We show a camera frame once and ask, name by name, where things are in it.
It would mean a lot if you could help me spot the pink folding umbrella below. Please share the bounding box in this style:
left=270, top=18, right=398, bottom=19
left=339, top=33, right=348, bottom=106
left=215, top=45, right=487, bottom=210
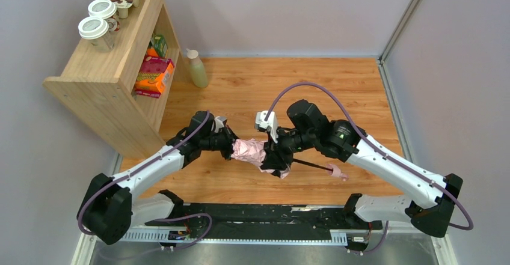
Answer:
left=231, top=139, right=348, bottom=181

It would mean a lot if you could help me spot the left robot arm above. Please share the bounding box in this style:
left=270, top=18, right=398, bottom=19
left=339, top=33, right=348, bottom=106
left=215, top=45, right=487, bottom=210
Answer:
left=76, top=111, right=238, bottom=245

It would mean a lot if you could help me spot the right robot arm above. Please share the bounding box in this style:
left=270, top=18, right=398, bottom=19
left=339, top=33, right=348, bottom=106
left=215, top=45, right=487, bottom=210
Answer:
left=255, top=100, right=463, bottom=238

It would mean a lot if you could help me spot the green squeeze bottle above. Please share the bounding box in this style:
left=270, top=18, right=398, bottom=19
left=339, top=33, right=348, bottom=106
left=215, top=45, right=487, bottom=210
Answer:
left=186, top=49, right=209, bottom=88

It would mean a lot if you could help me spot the orange pink snack box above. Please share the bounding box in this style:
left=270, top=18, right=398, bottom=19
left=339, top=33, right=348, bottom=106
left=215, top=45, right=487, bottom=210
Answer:
left=134, top=55, right=174, bottom=99

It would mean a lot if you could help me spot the wooden shelf unit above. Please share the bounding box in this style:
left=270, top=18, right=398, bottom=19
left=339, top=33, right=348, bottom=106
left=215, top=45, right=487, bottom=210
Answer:
left=43, top=0, right=191, bottom=159

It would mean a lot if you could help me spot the green carton on shelf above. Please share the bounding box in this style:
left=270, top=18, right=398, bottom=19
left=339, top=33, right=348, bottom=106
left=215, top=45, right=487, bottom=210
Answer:
left=147, top=34, right=168, bottom=58

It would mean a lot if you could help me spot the white lidded jar front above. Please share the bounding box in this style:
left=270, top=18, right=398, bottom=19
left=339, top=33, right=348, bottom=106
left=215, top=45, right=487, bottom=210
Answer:
left=78, top=16, right=114, bottom=52

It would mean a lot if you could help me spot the white lidded jar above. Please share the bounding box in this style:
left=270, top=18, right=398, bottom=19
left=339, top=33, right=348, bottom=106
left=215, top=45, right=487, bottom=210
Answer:
left=87, top=0, right=120, bottom=32
left=78, top=16, right=114, bottom=52

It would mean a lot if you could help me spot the white lidded jar rear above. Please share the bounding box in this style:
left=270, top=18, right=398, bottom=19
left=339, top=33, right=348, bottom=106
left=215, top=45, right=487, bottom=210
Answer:
left=87, top=0, right=120, bottom=32

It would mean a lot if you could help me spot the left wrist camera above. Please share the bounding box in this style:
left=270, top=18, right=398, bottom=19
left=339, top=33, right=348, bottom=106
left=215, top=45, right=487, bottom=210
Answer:
left=214, top=116, right=227, bottom=133

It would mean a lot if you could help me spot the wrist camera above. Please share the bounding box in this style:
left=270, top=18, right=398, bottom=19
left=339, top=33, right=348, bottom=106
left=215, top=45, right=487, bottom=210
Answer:
left=254, top=111, right=278, bottom=143
left=214, top=116, right=227, bottom=133

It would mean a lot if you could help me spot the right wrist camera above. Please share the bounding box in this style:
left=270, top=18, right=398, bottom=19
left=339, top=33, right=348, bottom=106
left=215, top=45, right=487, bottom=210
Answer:
left=254, top=111, right=278, bottom=143

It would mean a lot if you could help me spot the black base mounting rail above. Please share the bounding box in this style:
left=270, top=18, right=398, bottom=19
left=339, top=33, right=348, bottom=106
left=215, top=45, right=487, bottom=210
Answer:
left=147, top=203, right=384, bottom=244

